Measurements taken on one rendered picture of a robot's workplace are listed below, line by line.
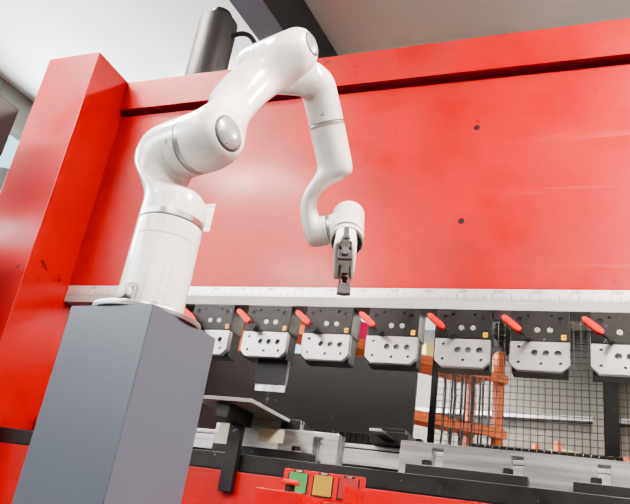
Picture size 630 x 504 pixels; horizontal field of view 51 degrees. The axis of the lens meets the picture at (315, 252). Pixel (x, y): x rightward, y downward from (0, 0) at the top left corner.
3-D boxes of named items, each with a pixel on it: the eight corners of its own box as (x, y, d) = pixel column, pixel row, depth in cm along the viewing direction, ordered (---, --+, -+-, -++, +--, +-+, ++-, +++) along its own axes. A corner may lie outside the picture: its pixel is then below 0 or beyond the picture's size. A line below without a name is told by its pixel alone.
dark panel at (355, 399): (130, 452, 264) (156, 346, 281) (133, 453, 266) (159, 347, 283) (407, 486, 222) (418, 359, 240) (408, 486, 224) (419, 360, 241)
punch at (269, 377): (252, 389, 200) (258, 359, 204) (255, 391, 202) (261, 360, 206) (282, 391, 197) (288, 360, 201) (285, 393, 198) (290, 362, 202)
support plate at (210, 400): (190, 397, 176) (191, 393, 176) (234, 417, 198) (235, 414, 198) (251, 402, 169) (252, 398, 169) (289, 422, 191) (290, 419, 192)
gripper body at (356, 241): (331, 257, 166) (328, 281, 156) (332, 221, 161) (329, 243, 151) (361, 259, 165) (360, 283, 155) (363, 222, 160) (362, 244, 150)
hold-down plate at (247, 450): (210, 452, 188) (212, 442, 190) (218, 455, 193) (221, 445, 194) (307, 464, 177) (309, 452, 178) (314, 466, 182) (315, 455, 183)
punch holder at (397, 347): (363, 361, 188) (369, 307, 195) (371, 369, 196) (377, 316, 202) (415, 364, 183) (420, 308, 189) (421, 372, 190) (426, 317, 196)
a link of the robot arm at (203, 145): (174, 193, 131) (233, 176, 122) (139, 142, 126) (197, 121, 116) (282, 76, 164) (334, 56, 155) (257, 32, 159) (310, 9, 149)
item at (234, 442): (200, 486, 166) (217, 401, 175) (226, 492, 179) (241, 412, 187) (214, 488, 165) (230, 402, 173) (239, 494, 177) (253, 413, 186)
